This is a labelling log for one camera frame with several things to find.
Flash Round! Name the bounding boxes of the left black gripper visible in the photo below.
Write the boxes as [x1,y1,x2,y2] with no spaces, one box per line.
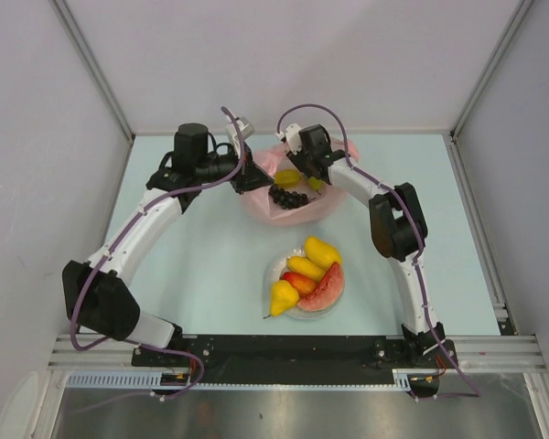
[196,142,274,196]

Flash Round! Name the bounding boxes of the pink plastic bag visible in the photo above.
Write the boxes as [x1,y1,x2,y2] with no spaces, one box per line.
[241,144,347,227]

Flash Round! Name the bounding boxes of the white paper plate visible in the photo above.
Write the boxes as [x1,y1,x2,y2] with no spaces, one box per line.
[264,249,345,320]

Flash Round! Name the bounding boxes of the yellow fake mango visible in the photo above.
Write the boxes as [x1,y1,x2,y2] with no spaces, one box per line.
[303,236,342,270]

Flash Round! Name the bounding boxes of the yellow fake lemon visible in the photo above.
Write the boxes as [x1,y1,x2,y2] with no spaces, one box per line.
[286,255,326,282]

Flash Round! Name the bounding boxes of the red orange fake mango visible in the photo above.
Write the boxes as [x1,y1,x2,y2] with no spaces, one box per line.
[281,272,318,297]

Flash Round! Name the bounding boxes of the yellow fake pear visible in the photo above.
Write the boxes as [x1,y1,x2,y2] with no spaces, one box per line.
[266,280,300,318]

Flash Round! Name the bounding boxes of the fake watermelon slice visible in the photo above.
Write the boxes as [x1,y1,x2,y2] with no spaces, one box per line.
[296,262,345,312]

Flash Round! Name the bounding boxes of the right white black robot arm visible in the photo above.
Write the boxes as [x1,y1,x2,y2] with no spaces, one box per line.
[277,123,450,367]

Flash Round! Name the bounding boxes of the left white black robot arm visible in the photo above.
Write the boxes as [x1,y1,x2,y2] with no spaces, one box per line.
[62,117,273,366]

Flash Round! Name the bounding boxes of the small green fake fruit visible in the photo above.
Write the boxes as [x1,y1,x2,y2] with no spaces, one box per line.
[307,177,324,192]

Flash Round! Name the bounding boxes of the yellow fake starfruit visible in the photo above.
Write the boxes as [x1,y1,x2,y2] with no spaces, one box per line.
[274,169,303,189]

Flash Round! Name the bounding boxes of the black fake grapes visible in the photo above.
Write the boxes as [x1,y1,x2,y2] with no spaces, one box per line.
[268,185,309,210]

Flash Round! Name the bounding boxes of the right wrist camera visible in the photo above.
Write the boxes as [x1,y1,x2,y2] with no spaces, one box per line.
[276,123,302,155]

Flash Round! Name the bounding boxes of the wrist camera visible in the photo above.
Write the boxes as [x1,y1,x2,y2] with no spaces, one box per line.
[225,117,255,158]
[276,123,302,155]

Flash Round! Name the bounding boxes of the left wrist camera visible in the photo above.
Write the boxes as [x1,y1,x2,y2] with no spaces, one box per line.
[225,117,255,158]

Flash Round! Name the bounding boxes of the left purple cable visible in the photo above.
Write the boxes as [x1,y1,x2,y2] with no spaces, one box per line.
[68,106,248,415]

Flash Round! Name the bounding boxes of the right aluminium frame post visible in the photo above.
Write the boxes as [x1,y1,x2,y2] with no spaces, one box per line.
[448,0,535,138]

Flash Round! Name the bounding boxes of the aluminium frame post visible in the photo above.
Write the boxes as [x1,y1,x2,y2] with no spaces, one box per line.
[48,0,135,145]
[448,0,535,138]

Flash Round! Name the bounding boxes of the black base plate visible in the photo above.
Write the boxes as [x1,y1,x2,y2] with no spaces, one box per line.
[131,333,459,386]

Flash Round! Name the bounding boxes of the white slotted cable duct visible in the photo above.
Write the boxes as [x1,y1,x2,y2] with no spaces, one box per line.
[66,368,415,392]

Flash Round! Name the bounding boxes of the left aluminium frame post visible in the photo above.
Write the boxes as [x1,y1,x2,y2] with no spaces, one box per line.
[48,0,135,145]

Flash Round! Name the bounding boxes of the aluminium front rail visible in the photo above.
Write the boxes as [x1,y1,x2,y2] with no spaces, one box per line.
[48,335,546,372]

